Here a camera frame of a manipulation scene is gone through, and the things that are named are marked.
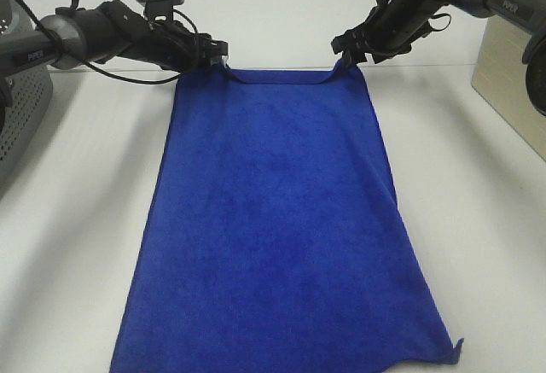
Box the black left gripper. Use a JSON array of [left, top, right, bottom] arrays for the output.
[[106, 0, 229, 71]]

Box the black left camera cable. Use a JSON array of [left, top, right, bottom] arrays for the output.
[[0, 0, 206, 85]]

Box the beige wooden box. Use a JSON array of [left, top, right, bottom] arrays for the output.
[[471, 16, 545, 157]]

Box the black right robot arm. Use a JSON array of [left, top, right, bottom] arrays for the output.
[[331, 0, 545, 114]]

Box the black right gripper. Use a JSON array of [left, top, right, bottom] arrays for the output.
[[330, 0, 439, 67]]

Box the grey perforated plastic basket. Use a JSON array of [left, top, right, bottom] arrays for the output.
[[1, 0, 53, 190]]

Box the blue microfibre towel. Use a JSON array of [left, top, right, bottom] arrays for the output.
[[110, 64, 462, 372]]

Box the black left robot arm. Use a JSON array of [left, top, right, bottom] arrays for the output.
[[1, 0, 229, 113]]

